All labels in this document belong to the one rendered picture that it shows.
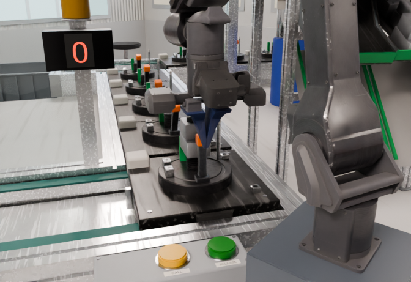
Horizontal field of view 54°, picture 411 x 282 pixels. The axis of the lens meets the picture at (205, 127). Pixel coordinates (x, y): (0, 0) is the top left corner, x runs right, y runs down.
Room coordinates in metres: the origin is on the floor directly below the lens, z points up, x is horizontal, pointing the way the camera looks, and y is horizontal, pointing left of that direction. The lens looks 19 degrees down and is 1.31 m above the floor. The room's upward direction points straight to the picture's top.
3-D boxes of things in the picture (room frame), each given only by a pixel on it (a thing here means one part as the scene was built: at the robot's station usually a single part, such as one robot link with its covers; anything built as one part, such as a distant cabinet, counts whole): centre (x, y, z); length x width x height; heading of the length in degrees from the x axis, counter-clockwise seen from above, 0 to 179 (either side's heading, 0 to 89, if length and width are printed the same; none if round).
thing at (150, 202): (0.69, 0.02, 0.96); 0.24 x 0.24 x 0.02; 15
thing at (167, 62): (2.05, 0.10, 1.01); 0.24 x 0.24 x 0.13; 15
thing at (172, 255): (0.46, 0.04, 0.96); 0.04 x 0.04 x 0.02
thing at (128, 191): (0.66, 0.14, 0.95); 0.01 x 0.01 x 0.04; 15
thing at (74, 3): (0.75, 0.23, 1.29); 0.05 x 0.05 x 0.05
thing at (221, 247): (0.48, -0.02, 0.96); 0.04 x 0.04 x 0.02
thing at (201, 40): (0.62, 0.00, 1.25); 0.09 x 0.06 x 0.07; 27
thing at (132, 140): (0.94, 0.09, 1.01); 0.24 x 0.24 x 0.13; 15
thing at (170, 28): (0.66, 0.02, 1.27); 0.12 x 0.08 x 0.11; 27
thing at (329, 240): (0.35, -0.14, 1.09); 0.07 x 0.07 x 0.06; 52
